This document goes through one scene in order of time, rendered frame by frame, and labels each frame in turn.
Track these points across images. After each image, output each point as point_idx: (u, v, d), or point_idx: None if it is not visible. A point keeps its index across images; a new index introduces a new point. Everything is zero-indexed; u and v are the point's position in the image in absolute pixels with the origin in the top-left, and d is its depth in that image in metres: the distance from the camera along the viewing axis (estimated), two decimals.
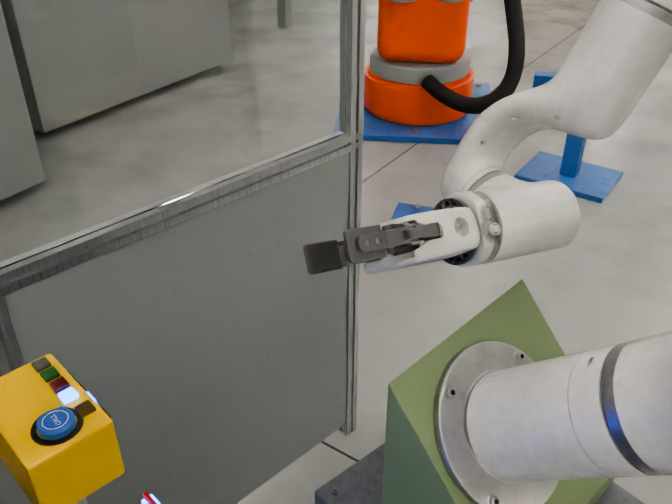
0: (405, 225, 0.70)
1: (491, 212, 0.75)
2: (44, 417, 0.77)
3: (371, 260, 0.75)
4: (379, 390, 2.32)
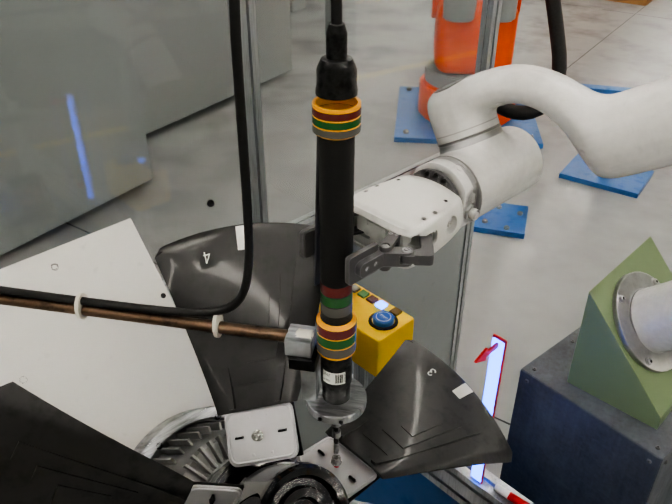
0: (401, 233, 0.71)
1: (476, 197, 0.77)
2: (376, 315, 1.29)
3: (356, 232, 0.76)
4: (468, 348, 2.84)
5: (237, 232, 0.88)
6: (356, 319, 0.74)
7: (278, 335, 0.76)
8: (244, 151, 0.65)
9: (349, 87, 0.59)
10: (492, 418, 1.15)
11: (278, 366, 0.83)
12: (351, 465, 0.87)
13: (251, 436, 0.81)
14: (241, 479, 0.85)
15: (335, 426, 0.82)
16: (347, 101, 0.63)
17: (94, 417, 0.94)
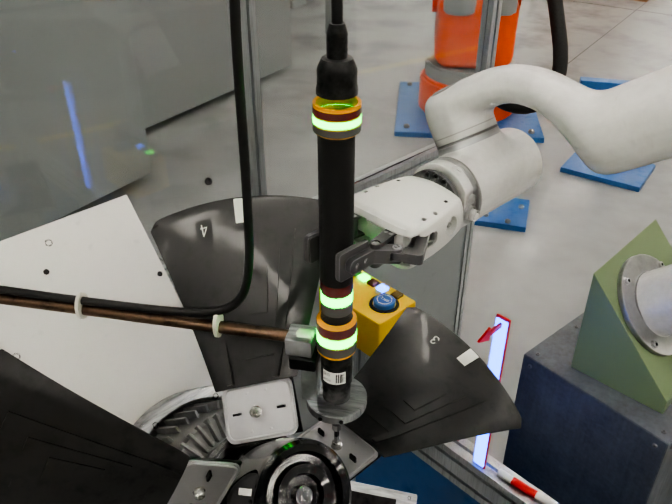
0: (397, 233, 0.71)
1: (475, 198, 0.77)
2: (377, 298, 1.27)
3: (358, 234, 0.75)
4: (469, 341, 2.82)
5: (235, 205, 0.86)
6: None
7: (279, 334, 0.76)
8: (244, 151, 0.65)
9: (350, 87, 0.59)
10: None
11: (277, 341, 0.81)
12: (352, 444, 0.85)
13: (250, 412, 0.79)
14: (239, 457, 0.82)
15: None
16: (347, 101, 0.63)
17: (89, 396, 0.92)
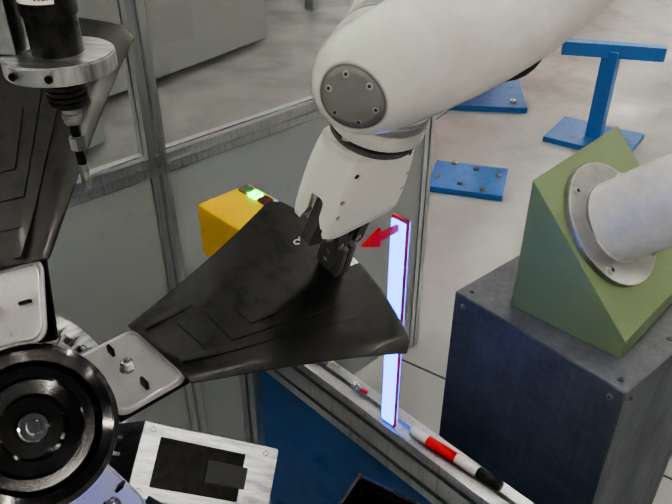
0: None
1: None
2: None
3: None
4: (434, 313, 2.56)
5: None
6: None
7: None
8: None
9: None
10: None
11: (26, 209, 0.56)
12: (151, 366, 0.60)
13: None
14: None
15: (67, 120, 0.47)
16: None
17: None
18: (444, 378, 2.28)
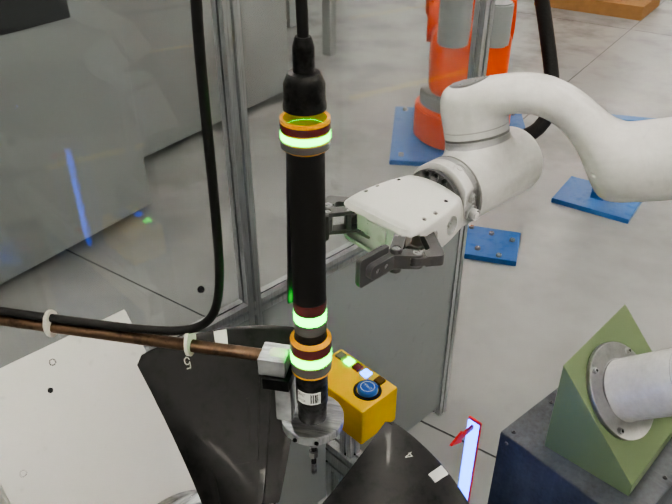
0: (407, 234, 0.70)
1: (476, 197, 0.77)
2: (361, 385, 1.35)
3: (355, 229, 0.76)
4: (459, 380, 2.90)
5: (438, 468, 1.08)
6: (331, 338, 0.72)
7: (252, 354, 0.74)
8: (211, 167, 0.63)
9: (317, 102, 0.57)
10: (469, 491, 1.21)
11: None
12: None
13: None
14: None
15: (312, 446, 0.80)
16: (317, 116, 0.61)
17: None
18: None
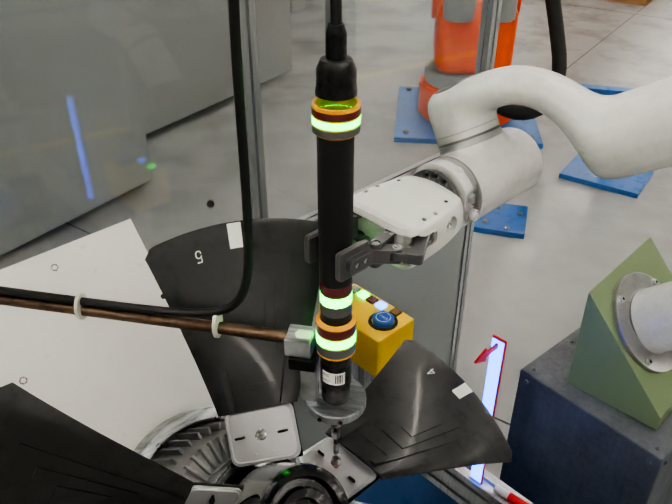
0: (397, 233, 0.71)
1: (476, 198, 0.77)
2: (376, 316, 1.29)
3: (359, 234, 0.75)
4: (468, 349, 2.84)
5: (462, 385, 1.02)
6: (356, 319, 0.74)
7: (278, 335, 0.76)
8: (243, 152, 0.65)
9: (349, 87, 0.59)
10: None
11: (397, 453, 0.89)
12: None
13: (334, 455, 0.87)
14: None
15: (335, 426, 0.82)
16: (346, 101, 0.63)
17: (94, 418, 0.94)
18: None
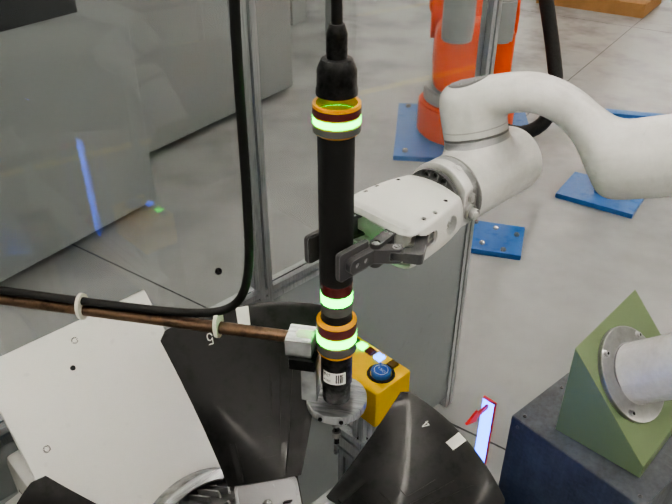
0: (397, 232, 0.71)
1: (475, 197, 0.77)
2: (374, 368, 1.36)
3: (358, 234, 0.75)
4: (465, 372, 2.91)
5: (456, 435, 1.08)
6: None
7: (279, 335, 0.76)
8: (244, 151, 0.65)
9: (349, 87, 0.59)
10: None
11: None
12: None
13: None
14: None
15: (335, 426, 0.82)
16: (347, 101, 0.63)
17: (112, 481, 1.01)
18: (477, 436, 2.63)
